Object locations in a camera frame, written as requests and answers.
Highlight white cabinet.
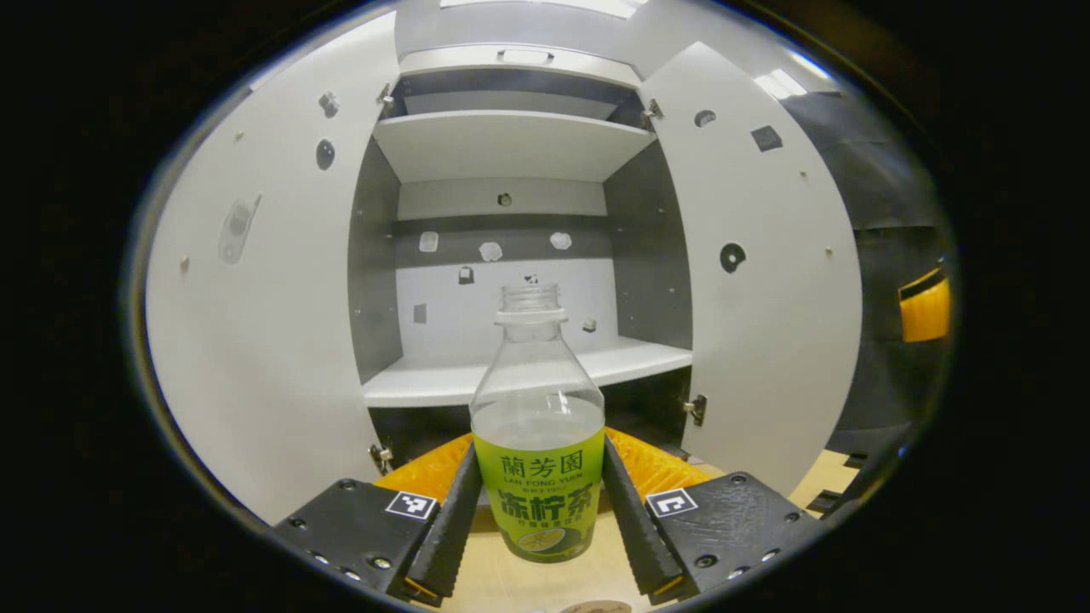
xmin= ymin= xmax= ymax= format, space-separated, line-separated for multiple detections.
xmin=347 ymin=44 xmax=708 ymax=465

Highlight black backdrop cloth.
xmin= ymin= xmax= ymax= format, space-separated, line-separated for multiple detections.
xmin=779 ymin=89 xmax=955 ymax=461

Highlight green label clear bottle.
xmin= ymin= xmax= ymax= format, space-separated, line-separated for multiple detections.
xmin=470 ymin=284 xmax=607 ymax=564

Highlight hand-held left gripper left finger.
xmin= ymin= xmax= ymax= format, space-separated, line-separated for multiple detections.
xmin=271 ymin=434 xmax=485 ymax=607

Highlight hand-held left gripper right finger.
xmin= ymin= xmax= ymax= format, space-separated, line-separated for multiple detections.
xmin=601 ymin=426 xmax=829 ymax=605

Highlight white cabinet door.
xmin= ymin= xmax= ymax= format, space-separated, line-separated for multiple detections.
xmin=145 ymin=13 xmax=401 ymax=526
xmin=639 ymin=41 xmax=865 ymax=499

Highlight white cabinet shelf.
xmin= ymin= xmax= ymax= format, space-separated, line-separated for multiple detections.
xmin=373 ymin=111 xmax=657 ymax=184
xmin=362 ymin=336 xmax=693 ymax=408

